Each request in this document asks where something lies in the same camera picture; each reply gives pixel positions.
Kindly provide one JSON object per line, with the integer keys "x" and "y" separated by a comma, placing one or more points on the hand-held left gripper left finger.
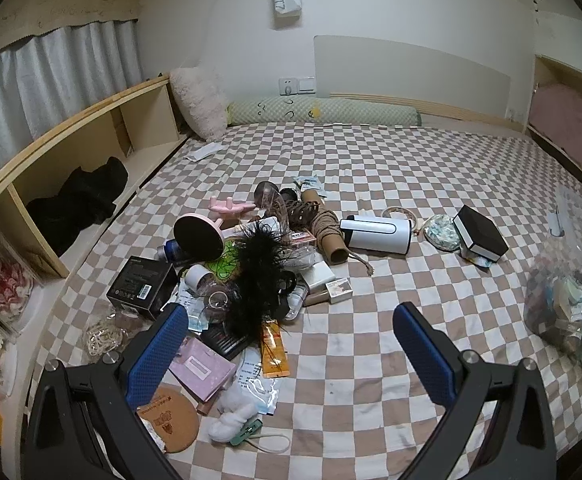
{"x": 158, "y": 355}

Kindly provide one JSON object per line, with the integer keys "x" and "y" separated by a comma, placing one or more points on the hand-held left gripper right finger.
{"x": 423, "y": 355}

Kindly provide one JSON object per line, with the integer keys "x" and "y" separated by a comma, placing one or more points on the clear plastic bag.
{"x": 566, "y": 305}

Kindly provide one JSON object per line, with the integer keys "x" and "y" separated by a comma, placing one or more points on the purple booklet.
{"x": 203, "y": 367}

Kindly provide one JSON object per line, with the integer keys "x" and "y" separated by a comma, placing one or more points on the orange cream tube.
{"x": 273, "y": 355}

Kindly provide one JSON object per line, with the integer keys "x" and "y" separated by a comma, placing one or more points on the cork coaster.
{"x": 168, "y": 417}

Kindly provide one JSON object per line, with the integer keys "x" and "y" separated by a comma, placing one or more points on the black palette case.
{"x": 226, "y": 341}

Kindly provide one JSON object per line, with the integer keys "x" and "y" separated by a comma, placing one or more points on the black barcode box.
{"x": 143, "y": 282}

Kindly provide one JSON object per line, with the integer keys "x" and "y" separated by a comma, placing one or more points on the white small jar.
{"x": 198, "y": 276}

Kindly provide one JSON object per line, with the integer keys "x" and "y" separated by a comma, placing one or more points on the white fluffy toy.
{"x": 231, "y": 412}

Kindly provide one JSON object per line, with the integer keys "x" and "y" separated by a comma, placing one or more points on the blue bottle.
{"x": 171, "y": 250}

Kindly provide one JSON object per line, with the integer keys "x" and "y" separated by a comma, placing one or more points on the small printed box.
{"x": 340, "y": 289}

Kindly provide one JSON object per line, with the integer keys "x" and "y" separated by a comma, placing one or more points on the clear mask packet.
{"x": 261, "y": 385}

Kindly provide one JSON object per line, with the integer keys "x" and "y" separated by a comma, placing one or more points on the green net pouch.
{"x": 221, "y": 260}

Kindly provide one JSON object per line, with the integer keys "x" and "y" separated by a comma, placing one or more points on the green clip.
{"x": 245, "y": 432}

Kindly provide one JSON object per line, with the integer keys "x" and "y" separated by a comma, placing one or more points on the beige cosmetic tube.
{"x": 316, "y": 299}

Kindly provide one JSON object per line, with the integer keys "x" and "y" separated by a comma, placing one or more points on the black feather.
{"x": 256, "y": 280}

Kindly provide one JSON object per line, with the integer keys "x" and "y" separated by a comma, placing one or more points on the floral pouch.
{"x": 441, "y": 230}

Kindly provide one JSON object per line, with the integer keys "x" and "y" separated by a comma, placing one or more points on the black and white box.
{"x": 481, "y": 232}

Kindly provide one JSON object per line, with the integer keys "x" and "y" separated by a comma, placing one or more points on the round pink mirror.
{"x": 198, "y": 232}

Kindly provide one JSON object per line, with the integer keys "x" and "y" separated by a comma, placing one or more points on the white square box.
{"x": 321, "y": 274}

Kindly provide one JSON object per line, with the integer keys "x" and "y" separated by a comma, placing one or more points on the white cylinder device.
{"x": 378, "y": 230}

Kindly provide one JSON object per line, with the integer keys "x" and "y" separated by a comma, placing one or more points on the cardboard tube with twine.
{"x": 328, "y": 232}

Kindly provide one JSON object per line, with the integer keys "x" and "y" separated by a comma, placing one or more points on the pink stand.
{"x": 231, "y": 206}

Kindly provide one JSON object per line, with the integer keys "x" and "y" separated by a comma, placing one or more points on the flower packet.
{"x": 3, "y": 280}

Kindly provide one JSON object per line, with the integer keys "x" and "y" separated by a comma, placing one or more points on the black cloth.
{"x": 86, "y": 195}

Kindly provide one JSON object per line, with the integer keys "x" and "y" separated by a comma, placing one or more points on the black hair claw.
{"x": 303, "y": 210}

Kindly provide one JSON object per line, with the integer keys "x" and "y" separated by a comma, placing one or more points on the clear plastic cup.
{"x": 271, "y": 197}

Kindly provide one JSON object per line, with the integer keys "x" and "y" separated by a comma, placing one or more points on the checkered bed sheet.
{"x": 371, "y": 160}

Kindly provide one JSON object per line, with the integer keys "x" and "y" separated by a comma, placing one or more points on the small sachet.
{"x": 308, "y": 182}

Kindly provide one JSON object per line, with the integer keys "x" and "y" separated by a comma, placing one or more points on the white paper slip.
{"x": 203, "y": 152}

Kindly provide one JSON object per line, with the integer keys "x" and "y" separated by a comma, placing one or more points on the wooden bedside shelf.
{"x": 86, "y": 125}

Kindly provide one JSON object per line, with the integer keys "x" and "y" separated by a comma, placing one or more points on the fluffy beige cushion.
{"x": 201, "y": 102}

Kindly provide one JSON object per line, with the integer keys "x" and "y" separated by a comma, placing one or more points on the green bolster pillow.
{"x": 321, "y": 110}

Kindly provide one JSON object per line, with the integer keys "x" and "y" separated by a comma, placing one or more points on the white headboard panel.
{"x": 411, "y": 70}

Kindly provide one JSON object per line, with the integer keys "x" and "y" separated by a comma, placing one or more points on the white curtain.
{"x": 46, "y": 75}

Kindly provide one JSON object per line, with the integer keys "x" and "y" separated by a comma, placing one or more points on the beige curtain valance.
{"x": 56, "y": 5}

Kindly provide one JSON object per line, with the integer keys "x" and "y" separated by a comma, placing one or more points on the white wall socket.
{"x": 296, "y": 85}

